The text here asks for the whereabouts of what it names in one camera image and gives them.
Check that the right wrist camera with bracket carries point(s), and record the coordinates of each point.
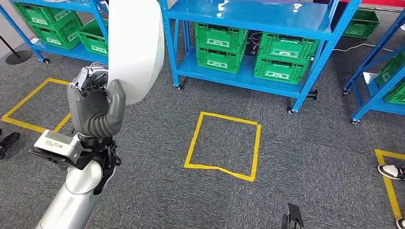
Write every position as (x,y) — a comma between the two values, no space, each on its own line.
(292,219)

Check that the white curved plastic part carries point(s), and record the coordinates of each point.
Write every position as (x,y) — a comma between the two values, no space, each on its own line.
(136,47)

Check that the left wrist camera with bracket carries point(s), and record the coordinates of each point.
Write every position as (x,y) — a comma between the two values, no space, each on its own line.
(57,145)

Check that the blue steel shelf rack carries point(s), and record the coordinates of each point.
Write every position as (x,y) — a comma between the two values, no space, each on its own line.
(69,54)
(371,101)
(253,15)

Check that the person's foot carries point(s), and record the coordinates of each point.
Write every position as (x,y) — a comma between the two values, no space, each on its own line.
(9,142)
(392,172)
(401,223)

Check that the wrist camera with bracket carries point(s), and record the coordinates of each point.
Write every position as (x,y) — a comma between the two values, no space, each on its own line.
(57,145)
(292,219)

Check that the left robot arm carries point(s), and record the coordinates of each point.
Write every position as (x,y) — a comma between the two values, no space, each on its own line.
(76,196)

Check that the black stanchion with round base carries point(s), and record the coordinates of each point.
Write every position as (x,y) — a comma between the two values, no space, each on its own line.
(19,57)

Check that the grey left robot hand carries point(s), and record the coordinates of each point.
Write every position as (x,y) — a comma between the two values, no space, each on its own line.
(84,104)

